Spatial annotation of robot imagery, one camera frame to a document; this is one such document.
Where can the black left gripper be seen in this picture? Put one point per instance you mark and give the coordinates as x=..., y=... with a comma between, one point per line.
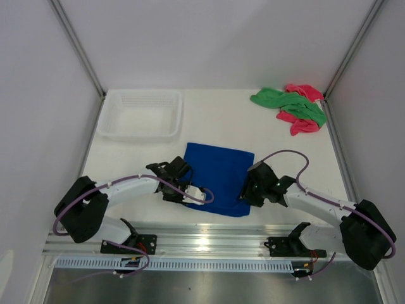
x=169, y=198

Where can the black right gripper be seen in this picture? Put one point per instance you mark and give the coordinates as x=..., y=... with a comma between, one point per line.
x=247, y=194

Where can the blue towel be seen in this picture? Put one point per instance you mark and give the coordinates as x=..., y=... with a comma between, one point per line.
x=223, y=171

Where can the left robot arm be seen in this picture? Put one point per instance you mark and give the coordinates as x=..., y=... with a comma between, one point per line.
x=82, y=210

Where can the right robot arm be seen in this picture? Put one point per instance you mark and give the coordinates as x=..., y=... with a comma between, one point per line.
x=357, y=230

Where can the pink towel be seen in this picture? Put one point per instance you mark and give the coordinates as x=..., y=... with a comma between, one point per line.
x=301, y=125

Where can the green towel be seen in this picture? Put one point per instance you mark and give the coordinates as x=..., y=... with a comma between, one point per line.
x=290, y=102

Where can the white plastic basket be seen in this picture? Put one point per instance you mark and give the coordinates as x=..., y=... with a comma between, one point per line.
x=141, y=115

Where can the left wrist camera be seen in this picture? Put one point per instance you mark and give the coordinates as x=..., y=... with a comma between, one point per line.
x=193, y=195

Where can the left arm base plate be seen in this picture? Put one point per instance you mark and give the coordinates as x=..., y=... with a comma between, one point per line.
x=144, y=242

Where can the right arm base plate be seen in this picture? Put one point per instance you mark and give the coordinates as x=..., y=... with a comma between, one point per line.
x=291, y=247

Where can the aluminium front rail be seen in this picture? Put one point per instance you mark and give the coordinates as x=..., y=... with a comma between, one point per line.
x=212, y=240

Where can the aluminium frame rail right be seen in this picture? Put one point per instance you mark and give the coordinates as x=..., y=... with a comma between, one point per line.
x=346, y=175

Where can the slotted cable duct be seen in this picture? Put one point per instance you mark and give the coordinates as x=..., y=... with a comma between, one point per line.
x=172, y=264

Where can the aluminium frame post right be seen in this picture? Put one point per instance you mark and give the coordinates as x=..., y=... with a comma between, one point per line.
x=355, y=45

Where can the aluminium frame post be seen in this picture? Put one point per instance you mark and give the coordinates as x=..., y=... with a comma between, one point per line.
x=355, y=45
x=68, y=28

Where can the aluminium frame post left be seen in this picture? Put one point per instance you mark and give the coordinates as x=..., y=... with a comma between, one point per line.
x=68, y=28

